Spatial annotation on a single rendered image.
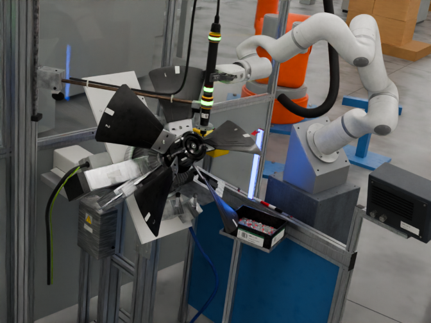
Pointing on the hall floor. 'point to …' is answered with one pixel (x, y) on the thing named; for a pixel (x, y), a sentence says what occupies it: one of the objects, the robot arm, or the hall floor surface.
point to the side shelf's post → (85, 268)
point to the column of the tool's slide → (25, 165)
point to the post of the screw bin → (232, 281)
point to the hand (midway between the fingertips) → (210, 75)
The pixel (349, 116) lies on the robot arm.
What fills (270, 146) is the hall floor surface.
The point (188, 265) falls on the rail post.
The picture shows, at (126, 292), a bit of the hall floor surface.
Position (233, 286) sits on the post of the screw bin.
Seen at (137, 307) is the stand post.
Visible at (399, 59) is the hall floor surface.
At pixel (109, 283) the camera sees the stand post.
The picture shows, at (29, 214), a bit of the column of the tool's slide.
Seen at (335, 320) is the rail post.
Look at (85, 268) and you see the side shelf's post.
